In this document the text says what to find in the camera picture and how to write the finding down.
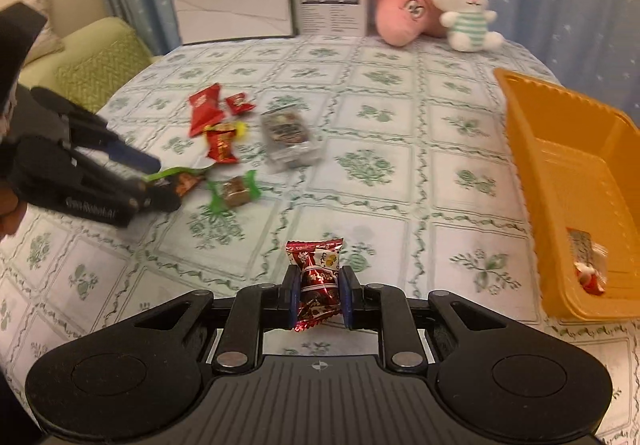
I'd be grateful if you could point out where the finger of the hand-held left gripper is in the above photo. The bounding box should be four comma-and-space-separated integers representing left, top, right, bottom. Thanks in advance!
75, 159, 182, 214
32, 86, 162, 174

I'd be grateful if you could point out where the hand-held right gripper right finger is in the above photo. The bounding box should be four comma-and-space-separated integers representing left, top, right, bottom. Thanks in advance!
340, 266, 521, 373

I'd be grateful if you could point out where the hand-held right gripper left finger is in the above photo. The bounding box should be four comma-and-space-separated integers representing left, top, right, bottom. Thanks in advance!
120, 265, 302, 373

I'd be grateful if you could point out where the brown candy with green wrapper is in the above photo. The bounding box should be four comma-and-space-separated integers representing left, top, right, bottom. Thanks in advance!
144, 164, 213, 199
207, 169, 263, 222

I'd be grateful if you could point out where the dark red candy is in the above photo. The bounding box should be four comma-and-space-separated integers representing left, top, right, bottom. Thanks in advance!
285, 238, 346, 333

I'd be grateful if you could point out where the red and yellow candy packet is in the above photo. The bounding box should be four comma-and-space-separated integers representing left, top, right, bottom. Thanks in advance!
205, 122, 249, 166

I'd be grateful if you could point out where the large red snack packet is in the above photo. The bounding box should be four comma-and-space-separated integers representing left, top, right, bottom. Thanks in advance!
188, 83, 227, 138

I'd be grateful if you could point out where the small red snack packet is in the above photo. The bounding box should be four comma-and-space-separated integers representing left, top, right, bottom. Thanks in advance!
224, 93, 257, 116

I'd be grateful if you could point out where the clear packet of dark snack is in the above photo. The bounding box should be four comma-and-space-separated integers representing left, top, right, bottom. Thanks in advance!
259, 107, 327, 174

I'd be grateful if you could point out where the red and white candy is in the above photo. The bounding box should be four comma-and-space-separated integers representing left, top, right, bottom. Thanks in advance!
574, 247, 610, 297

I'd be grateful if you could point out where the orange plastic tray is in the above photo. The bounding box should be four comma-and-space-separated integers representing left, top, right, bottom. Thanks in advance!
493, 67, 640, 324

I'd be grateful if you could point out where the person's left hand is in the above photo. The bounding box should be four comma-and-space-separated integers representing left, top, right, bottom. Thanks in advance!
0, 186, 27, 242

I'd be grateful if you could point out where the green chevron cushion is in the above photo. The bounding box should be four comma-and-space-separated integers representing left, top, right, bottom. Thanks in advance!
55, 32, 154, 114

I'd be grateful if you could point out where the green sofa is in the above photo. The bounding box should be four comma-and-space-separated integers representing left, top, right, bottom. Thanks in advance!
17, 16, 164, 114

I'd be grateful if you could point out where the beige patterned pillow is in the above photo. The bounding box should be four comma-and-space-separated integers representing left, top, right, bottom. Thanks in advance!
22, 0, 66, 66

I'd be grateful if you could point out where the white framed board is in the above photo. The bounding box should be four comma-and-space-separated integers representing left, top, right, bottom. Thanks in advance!
170, 0, 296, 46

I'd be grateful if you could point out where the white bunny plush toy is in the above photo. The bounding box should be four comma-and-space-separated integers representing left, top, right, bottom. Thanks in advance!
419, 0, 505, 52

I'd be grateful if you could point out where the blue star curtain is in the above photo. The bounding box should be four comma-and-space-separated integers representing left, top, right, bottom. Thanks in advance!
94, 0, 640, 148

